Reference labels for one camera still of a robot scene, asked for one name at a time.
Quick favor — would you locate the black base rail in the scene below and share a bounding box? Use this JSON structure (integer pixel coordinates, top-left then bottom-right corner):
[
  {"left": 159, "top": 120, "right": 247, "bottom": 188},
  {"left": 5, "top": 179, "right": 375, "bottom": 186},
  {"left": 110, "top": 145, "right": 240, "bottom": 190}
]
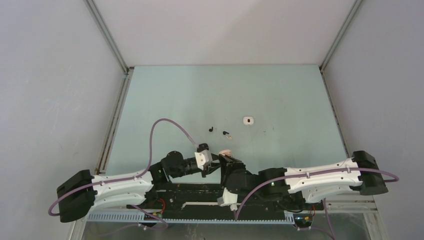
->
[{"left": 138, "top": 183, "right": 324, "bottom": 220}]

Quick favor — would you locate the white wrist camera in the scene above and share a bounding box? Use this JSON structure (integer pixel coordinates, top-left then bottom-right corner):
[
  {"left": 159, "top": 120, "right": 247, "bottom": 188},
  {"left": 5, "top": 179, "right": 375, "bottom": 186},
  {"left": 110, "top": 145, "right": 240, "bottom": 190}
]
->
[
  {"left": 217, "top": 187, "right": 238, "bottom": 212},
  {"left": 194, "top": 143, "right": 213, "bottom": 171}
]

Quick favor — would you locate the grey cable duct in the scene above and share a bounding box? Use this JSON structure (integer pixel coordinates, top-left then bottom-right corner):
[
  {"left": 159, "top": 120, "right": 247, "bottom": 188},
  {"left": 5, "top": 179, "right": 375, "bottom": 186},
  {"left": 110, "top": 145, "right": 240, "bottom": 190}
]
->
[{"left": 86, "top": 211, "right": 302, "bottom": 225}]

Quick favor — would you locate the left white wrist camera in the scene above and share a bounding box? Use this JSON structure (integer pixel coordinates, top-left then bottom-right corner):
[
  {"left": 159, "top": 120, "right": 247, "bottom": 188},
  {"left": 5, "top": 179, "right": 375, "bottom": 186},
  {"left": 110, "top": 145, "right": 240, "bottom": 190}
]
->
[{"left": 194, "top": 143, "right": 213, "bottom": 171}]

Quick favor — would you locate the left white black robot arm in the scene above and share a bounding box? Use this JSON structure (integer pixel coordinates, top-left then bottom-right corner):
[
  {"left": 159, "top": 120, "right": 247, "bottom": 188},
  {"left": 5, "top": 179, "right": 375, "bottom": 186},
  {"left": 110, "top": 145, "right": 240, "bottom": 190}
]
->
[{"left": 56, "top": 149, "right": 220, "bottom": 223}]

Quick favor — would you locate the beige earbud charging case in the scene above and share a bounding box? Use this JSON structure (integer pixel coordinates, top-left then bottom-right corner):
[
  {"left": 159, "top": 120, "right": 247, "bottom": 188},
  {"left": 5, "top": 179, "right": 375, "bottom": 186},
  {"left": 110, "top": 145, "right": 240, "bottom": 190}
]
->
[{"left": 219, "top": 149, "right": 233, "bottom": 157}]

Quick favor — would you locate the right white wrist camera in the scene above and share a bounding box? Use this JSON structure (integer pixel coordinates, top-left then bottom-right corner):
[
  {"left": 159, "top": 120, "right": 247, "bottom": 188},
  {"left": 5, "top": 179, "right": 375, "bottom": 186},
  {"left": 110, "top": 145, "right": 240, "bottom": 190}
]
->
[{"left": 217, "top": 187, "right": 238, "bottom": 212}]

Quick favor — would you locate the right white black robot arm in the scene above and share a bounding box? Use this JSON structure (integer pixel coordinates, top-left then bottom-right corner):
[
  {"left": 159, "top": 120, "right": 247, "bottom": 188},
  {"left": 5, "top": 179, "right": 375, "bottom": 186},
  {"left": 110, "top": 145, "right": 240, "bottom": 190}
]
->
[{"left": 217, "top": 150, "right": 389, "bottom": 209}]

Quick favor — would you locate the white earbud charging case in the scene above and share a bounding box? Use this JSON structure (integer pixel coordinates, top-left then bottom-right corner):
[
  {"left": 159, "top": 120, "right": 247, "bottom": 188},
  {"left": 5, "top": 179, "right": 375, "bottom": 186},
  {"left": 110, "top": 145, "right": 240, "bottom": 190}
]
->
[{"left": 242, "top": 116, "right": 254, "bottom": 126}]

